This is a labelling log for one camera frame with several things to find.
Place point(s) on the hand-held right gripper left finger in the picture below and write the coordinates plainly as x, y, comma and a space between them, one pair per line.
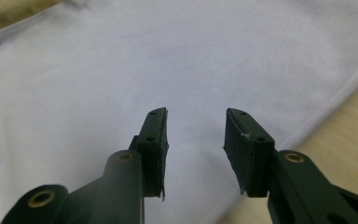
152, 149

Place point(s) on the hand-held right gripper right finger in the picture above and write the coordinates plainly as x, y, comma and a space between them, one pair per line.
248, 152

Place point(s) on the white towel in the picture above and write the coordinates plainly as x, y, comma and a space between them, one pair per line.
167, 62

